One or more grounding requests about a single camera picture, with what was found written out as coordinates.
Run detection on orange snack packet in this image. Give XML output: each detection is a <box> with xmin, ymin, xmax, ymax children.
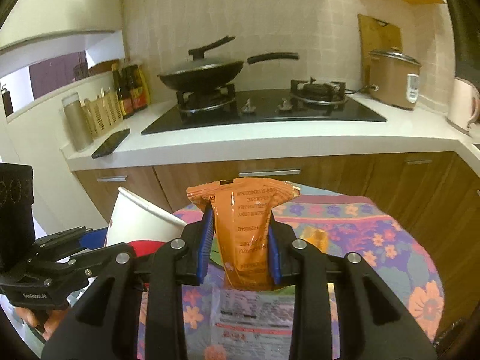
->
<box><xmin>186</xmin><ymin>177</ymin><xmax>300</xmax><ymax>291</ymax></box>

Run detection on left hand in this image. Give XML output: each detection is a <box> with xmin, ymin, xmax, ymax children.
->
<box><xmin>14</xmin><ymin>305</ymin><xmax>73</xmax><ymax>341</ymax></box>

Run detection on floral table cloth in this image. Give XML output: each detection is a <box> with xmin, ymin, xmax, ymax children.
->
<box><xmin>182</xmin><ymin>185</ymin><xmax>444</xmax><ymax>359</ymax></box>

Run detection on white paper cup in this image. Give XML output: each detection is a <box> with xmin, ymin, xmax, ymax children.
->
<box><xmin>106</xmin><ymin>187</ymin><xmax>186</xmax><ymax>246</ymax></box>

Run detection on clear printed plastic wrapper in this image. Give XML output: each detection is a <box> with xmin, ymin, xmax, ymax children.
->
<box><xmin>205</xmin><ymin>287</ymin><xmax>295</xmax><ymax>359</ymax></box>

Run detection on black smartphone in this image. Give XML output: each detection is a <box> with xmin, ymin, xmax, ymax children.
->
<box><xmin>91</xmin><ymin>128</ymin><xmax>130</xmax><ymax>159</ymax></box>

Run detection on steel thermos bottle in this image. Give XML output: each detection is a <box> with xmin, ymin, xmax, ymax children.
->
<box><xmin>62</xmin><ymin>92</ymin><xmax>93</xmax><ymax>152</ymax></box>

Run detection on wooden base cabinets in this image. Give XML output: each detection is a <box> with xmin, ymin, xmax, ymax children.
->
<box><xmin>74</xmin><ymin>152</ymin><xmax>479</xmax><ymax>328</ymax></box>

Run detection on black gas stove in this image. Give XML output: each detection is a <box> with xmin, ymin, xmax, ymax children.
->
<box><xmin>142</xmin><ymin>78</ymin><xmax>386</xmax><ymax>135</ymax></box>

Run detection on black wok with lid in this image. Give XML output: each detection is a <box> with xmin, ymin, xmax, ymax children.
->
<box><xmin>158</xmin><ymin>36</ymin><xmax>299</xmax><ymax>93</ymax></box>

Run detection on dark sauce bottle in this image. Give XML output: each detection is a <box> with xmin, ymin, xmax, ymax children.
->
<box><xmin>112</xmin><ymin>63</ymin><xmax>134</xmax><ymax>119</ymax></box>

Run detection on brown rice cooker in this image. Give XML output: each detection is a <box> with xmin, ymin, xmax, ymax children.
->
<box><xmin>368</xmin><ymin>49</ymin><xmax>422</xmax><ymax>110</ymax></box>

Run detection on white electric kettle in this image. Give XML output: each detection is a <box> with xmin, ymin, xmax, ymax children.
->
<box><xmin>447</xmin><ymin>77</ymin><xmax>479</xmax><ymax>135</ymax></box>

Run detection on wooden cutting board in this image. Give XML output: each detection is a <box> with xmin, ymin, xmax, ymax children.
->
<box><xmin>357</xmin><ymin>14</ymin><xmax>403</xmax><ymax>86</ymax></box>

